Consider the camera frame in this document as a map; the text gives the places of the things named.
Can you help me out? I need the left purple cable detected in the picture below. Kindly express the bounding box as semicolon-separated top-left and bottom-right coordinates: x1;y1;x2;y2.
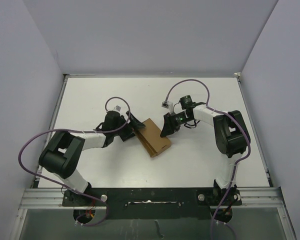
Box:
17;96;131;227

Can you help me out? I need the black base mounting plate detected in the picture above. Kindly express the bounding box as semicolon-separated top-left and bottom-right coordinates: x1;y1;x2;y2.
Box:
62;185;242;222

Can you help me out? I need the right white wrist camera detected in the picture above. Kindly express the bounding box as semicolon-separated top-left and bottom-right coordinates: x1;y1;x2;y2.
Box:
161;101;174;112

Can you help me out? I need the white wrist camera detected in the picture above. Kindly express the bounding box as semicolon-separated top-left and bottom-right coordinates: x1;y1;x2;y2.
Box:
107;105;121;115
161;101;174;112

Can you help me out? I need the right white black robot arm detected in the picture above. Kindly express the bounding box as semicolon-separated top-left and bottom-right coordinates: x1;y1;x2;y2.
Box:
160;95;251;205

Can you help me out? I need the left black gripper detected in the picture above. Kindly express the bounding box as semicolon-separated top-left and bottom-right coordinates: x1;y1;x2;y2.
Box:
112;111;145;141

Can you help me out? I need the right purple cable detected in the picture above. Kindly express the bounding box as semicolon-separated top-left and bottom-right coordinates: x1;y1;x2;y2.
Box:
166;78;251;240

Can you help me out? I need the brown cardboard box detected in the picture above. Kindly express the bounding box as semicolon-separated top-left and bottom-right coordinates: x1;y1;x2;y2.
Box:
135;118;172;158

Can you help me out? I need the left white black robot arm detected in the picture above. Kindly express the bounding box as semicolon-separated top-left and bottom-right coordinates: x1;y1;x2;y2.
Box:
38;110;146;206

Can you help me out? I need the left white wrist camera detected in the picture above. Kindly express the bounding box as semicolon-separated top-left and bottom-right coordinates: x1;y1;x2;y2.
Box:
107;105;121;115

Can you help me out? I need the purple cable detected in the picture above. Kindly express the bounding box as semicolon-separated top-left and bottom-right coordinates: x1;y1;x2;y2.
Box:
166;78;251;240
17;96;131;227

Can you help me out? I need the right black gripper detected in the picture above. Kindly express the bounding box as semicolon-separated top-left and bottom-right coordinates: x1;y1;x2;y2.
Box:
160;111;192;138

